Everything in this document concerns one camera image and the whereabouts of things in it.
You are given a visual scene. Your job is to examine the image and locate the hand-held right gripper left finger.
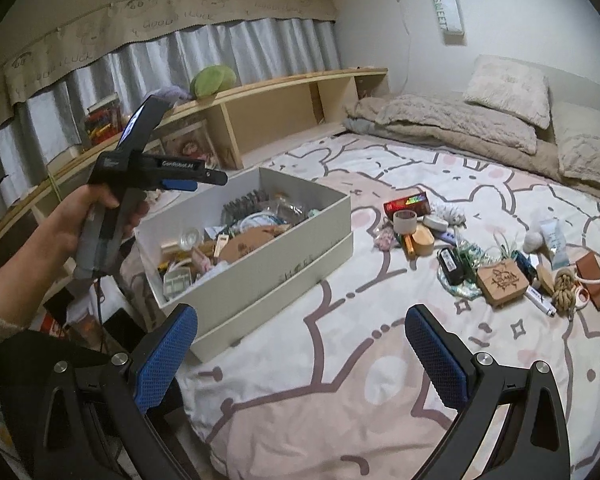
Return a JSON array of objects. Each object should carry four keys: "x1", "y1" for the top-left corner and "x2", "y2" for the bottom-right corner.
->
[{"x1": 32, "y1": 304, "x2": 201, "y2": 480}]

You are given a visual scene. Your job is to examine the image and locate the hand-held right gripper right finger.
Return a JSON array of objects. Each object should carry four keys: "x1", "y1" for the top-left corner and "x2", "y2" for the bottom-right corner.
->
[{"x1": 405, "y1": 304, "x2": 571, "y2": 480}]

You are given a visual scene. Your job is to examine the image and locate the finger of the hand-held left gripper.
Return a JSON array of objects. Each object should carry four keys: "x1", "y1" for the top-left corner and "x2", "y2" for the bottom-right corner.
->
[{"x1": 161, "y1": 169, "x2": 229, "y2": 192}]

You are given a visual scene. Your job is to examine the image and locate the white storage box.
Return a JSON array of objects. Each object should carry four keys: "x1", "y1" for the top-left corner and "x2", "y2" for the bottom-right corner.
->
[{"x1": 134, "y1": 166, "x2": 355, "y2": 363}]

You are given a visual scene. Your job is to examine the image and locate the person's left forearm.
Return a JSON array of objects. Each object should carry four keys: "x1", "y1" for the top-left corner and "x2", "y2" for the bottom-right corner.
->
[{"x1": 0, "y1": 220, "x2": 56, "y2": 401}]

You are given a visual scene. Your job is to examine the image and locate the person's left hand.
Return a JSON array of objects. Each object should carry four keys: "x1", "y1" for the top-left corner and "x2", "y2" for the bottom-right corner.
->
[{"x1": 44, "y1": 185, "x2": 151, "y2": 273}]

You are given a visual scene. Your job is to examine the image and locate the red dress doll case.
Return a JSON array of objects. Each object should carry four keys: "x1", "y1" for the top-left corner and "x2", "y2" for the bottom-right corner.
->
[{"x1": 177, "y1": 127, "x2": 216, "y2": 168}]

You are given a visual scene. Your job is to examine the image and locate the jar of coloured pens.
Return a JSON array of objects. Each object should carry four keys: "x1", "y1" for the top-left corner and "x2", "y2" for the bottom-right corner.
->
[{"x1": 84, "y1": 94, "x2": 123, "y2": 141}]

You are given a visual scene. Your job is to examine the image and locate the black hair claw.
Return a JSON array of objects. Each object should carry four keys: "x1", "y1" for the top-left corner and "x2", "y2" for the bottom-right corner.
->
[{"x1": 222, "y1": 190, "x2": 271, "y2": 221}]

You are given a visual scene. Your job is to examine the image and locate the iridescent bag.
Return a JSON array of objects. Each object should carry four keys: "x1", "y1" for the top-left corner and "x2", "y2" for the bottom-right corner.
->
[{"x1": 440, "y1": 260, "x2": 486, "y2": 301}]

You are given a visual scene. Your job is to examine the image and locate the grey plug adapter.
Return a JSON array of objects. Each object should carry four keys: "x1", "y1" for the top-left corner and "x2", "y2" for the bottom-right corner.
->
[{"x1": 162, "y1": 267, "x2": 193, "y2": 296}]

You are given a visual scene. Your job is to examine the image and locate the white blue sachet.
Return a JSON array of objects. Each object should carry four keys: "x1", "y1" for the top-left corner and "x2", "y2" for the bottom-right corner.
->
[{"x1": 240, "y1": 212, "x2": 281, "y2": 233}]

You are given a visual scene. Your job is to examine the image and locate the purple plush toy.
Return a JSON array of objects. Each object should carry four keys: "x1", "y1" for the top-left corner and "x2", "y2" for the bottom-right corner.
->
[{"x1": 155, "y1": 85, "x2": 191, "y2": 103}]

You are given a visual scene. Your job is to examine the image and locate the cork coaster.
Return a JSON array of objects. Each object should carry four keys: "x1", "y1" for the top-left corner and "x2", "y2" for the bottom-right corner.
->
[{"x1": 227, "y1": 230, "x2": 281, "y2": 263}]

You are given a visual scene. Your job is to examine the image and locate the black device white label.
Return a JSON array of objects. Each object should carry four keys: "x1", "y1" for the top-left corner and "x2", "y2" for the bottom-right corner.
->
[{"x1": 437, "y1": 246, "x2": 467, "y2": 285}]

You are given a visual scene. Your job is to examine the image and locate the engraved wooden square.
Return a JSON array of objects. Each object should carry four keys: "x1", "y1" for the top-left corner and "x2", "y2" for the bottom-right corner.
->
[{"x1": 476, "y1": 259, "x2": 525, "y2": 307}]

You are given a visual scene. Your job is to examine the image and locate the clear jar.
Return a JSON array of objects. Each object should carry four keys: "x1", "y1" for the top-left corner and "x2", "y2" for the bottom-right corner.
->
[{"x1": 267, "y1": 197, "x2": 306, "y2": 221}]

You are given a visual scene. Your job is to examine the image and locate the printed bed sheet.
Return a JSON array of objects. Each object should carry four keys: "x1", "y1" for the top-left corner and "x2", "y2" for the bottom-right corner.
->
[{"x1": 120, "y1": 132, "x2": 600, "y2": 480}]

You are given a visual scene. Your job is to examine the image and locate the green plush toy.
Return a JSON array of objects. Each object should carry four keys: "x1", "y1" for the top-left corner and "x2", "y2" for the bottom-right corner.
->
[{"x1": 190, "y1": 65, "x2": 237, "y2": 100}]

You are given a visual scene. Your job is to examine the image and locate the white lighter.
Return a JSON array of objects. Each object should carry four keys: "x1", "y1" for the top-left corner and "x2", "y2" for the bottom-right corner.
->
[{"x1": 525, "y1": 286, "x2": 557, "y2": 317}]

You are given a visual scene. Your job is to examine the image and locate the round wooden box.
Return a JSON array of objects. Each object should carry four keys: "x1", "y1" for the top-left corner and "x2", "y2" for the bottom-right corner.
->
[{"x1": 411, "y1": 225, "x2": 436, "y2": 256}]

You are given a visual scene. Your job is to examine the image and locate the wooden shelf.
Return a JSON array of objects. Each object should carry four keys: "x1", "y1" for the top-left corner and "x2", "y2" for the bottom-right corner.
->
[{"x1": 0, "y1": 67, "x2": 388, "y2": 241}]

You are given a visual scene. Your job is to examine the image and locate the tape roll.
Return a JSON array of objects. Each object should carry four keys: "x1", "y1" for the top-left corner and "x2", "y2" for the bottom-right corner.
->
[{"x1": 393, "y1": 210, "x2": 421, "y2": 236}]

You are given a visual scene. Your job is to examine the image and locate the grey curtains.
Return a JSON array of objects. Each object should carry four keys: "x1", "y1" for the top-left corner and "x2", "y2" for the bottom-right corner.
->
[{"x1": 0, "y1": 17, "x2": 341, "y2": 211}]

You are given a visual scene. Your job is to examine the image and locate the red colourful box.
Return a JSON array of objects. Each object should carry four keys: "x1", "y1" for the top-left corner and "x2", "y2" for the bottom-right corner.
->
[{"x1": 384, "y1": 191, "x2": 431, "y2": 217}]

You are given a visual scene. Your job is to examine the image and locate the white tube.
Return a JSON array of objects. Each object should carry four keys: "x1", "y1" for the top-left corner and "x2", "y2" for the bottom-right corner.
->
[{"x1": 540, "y1": 219, "x2": 571, "y2": 268}]

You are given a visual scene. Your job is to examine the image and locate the printed curtain valance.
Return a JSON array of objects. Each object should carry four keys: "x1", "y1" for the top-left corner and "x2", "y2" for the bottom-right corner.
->
[{"x1": 0, "y1": 0, "x2": 338, "y2": 106}]

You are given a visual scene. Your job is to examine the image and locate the brown leather pouch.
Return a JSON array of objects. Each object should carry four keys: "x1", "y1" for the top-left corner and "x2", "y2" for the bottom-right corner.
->
[{"x1": 575, "y1": 252, "x2": 600, "y2": 311}]

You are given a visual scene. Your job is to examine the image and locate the beige fluffy blanket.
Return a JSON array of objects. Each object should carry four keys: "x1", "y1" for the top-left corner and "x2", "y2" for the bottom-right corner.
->
[{"x1": 342, "y1": 94, "x2": 600, "y2": 192}]

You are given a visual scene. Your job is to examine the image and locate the beige fluffy pillow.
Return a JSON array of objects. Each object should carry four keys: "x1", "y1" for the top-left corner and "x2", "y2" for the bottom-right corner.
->
[{"x1": 550, "y1": 102, "x2": 600, "y2": 182}]

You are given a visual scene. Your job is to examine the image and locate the cream fluffy pillow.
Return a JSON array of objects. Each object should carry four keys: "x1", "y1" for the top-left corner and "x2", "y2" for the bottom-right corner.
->
[{"x1": 462, "y1": 55, "x2": 551, "y2": 128}]

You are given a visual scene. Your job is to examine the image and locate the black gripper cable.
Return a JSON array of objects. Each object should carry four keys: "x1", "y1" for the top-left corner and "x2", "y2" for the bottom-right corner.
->
[{"x1": 92, "y1": 270, "x2": 111, "y2": 351}]

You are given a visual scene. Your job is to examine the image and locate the green white cord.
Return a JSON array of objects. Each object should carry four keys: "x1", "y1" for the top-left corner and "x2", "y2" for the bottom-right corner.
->
[{"x1": 455, "y1": 240, "x2": 518, "y2": 266}]

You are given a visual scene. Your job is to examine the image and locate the tan rope knot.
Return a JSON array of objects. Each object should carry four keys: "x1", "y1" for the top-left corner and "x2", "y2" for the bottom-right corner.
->
[{"x1": 552, "y1": 268, "x2": 581, "y2": 317}]

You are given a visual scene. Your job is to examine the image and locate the white braided cord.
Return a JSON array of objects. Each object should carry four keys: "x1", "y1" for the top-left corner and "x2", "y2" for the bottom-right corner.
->
[{"x1": 432, "y1": 203, "x2": 468, "y2": 226}]

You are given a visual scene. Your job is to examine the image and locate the thin wall cable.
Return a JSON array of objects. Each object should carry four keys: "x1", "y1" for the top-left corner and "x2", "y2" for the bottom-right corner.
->
[{"x1": 387, "y1": 0, "x2": 416, "y2": 96}]

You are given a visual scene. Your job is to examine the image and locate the white wall sign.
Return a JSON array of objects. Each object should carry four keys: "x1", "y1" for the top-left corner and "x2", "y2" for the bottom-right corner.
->
[{"x1": 430, "y1": 0, "x2": 466, "y2": 43}]

